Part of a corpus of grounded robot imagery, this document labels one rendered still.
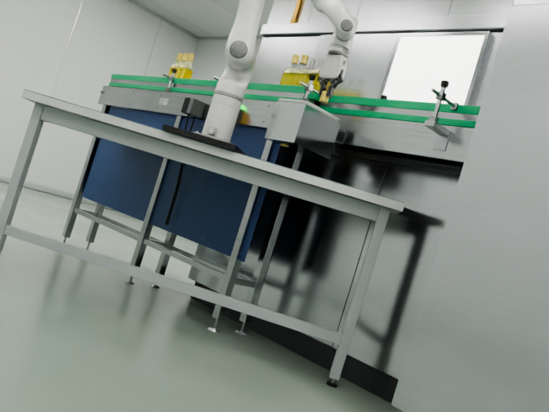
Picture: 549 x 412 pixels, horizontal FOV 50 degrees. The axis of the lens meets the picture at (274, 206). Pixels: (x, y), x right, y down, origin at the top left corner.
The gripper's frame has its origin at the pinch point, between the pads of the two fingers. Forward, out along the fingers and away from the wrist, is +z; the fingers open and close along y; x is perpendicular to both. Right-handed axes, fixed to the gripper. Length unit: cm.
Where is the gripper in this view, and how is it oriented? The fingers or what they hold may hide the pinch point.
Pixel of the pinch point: (326, 91)
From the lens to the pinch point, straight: 244.5
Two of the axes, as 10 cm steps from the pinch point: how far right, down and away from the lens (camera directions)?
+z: -2.9, 9.6, -0.3
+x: -6.7, -2.3, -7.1
